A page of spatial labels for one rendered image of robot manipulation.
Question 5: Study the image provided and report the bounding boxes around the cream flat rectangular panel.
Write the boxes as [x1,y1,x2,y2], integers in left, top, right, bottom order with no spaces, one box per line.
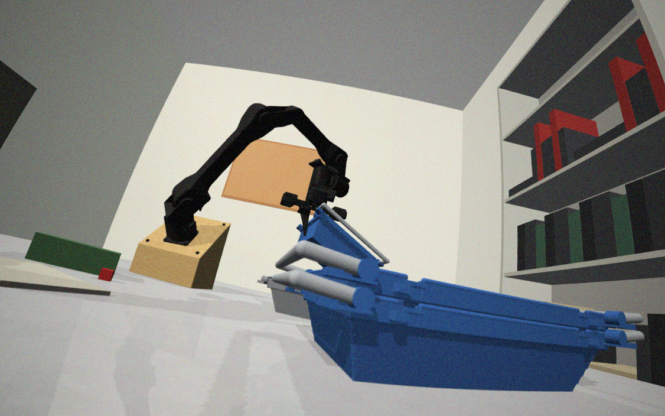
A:
[0,256,111,296]

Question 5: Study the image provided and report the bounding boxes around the green rectangular block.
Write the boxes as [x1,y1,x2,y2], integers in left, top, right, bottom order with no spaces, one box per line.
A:
[25,232,122,275]

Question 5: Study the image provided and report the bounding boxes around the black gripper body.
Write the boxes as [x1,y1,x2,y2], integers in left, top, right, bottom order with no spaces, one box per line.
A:
[280,181,347,222]

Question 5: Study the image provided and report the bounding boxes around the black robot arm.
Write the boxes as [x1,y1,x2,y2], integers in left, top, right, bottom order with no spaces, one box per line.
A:
[164,103,350,246]

